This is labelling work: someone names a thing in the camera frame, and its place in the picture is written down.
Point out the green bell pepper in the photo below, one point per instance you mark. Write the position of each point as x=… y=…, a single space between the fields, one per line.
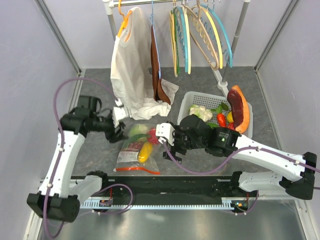
x=212 y=125

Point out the beige hanger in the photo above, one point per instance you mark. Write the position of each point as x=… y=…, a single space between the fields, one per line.
x=207 y=48

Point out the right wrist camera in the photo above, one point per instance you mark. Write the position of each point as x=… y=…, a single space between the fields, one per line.
x=165 y=133

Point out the green cabbage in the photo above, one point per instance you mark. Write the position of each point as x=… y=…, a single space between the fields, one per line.
x=138 y=129

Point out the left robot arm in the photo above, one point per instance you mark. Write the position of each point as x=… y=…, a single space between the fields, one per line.
x=55 y=199

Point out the blue wire hanger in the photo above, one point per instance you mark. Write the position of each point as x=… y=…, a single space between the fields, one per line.
x=153 y=25

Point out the teal hanger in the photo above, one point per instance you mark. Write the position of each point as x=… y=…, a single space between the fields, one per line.
x=226 y=48

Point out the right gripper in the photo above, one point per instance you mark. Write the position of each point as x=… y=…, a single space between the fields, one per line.
x=172 y=149

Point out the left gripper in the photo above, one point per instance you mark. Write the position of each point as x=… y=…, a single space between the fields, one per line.
x=112 y=137

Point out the clothes rack frame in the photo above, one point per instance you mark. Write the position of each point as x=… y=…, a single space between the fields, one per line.
x=222 y=83

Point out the orange carrot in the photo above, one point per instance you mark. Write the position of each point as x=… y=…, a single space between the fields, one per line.
x=221 y=119

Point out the green hanger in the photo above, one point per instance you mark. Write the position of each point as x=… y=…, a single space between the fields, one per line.
x=176 y=42

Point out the long green chili pepper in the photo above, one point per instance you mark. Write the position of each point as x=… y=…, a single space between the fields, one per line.
x=136 y=138

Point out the light blue hanger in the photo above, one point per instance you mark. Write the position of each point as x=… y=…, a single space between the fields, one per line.
x=184 y=36

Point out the red chili pepper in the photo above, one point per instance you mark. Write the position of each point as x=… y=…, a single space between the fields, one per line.
x=231 y=126

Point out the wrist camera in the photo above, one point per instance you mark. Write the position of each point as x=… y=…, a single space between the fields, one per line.
x=165 y=133
x=120 y=112

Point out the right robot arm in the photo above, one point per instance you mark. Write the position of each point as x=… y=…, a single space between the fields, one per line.
x=293 y=173

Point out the yellow hanger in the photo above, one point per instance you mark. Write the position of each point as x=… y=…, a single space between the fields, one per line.
x=209 y=21

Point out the papaya slice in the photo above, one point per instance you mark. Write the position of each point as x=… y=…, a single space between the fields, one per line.
x=239 y=109

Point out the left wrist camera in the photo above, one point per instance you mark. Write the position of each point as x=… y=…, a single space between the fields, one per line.
x=120 y=112

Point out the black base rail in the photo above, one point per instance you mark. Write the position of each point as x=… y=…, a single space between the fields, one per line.
x=171 y=193

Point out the white shirt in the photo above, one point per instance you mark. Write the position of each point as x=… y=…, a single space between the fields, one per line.
x=131 y=70

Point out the clear zip top bag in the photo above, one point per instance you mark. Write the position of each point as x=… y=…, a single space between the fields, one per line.
x=128 y=164

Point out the brown cloth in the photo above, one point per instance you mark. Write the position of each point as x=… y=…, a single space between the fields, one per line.
x=158 y=91

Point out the red grape bunch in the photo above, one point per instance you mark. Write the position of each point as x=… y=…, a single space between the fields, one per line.
x=135 y=146

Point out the yellow lemon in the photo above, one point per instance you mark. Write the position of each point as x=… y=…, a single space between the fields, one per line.
x=229 y=117

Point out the cream hanger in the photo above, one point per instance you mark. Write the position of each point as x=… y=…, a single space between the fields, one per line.
x=173 y=43

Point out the white cauliflower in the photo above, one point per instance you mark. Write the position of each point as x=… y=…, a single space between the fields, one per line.
x=201 y=112

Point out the orange hanger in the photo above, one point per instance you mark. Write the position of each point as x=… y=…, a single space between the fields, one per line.
x=125 y=19

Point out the white plastic basket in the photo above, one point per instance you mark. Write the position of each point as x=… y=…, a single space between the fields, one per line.
x=209 y=101

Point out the yellow corn cob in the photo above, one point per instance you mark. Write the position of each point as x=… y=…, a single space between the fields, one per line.
x=145 y=152

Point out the red pomegranate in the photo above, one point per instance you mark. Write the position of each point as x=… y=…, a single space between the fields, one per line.
x=152 y=138

